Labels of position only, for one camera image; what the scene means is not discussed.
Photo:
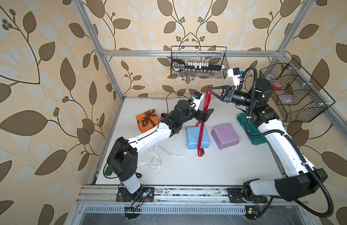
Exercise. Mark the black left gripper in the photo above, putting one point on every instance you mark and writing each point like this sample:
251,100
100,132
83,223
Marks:
204,116

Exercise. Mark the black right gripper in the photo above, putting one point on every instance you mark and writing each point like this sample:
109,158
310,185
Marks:
229,93

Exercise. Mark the blue gift box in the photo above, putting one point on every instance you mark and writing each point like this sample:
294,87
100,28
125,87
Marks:
192,134

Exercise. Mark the purple gift box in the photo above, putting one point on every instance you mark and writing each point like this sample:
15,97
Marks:
225,136

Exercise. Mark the red satin ribbon bow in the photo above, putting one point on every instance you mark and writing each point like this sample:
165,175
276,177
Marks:
200,151

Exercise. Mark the white satin ribbon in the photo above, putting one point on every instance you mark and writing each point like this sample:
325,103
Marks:
156,161

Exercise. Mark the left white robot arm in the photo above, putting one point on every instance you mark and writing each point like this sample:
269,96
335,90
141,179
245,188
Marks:
123,157

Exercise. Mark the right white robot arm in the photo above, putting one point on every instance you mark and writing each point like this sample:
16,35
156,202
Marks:
301,177

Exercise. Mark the brown satin ribbon bow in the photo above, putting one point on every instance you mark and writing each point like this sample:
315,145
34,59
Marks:
148,118

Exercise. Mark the orange gift box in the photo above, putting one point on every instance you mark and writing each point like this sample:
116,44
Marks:
147,121

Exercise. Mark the green plastic tool case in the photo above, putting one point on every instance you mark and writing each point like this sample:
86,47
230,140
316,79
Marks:
241,118

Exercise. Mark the red item in basket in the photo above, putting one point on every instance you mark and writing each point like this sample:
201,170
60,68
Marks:
277,86

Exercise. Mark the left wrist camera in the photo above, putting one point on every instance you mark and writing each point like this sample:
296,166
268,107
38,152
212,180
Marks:
197,97

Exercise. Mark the black wire side basket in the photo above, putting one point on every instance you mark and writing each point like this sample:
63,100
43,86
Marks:
302,98

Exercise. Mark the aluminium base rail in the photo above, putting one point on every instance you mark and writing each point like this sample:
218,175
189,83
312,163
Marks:
201,200

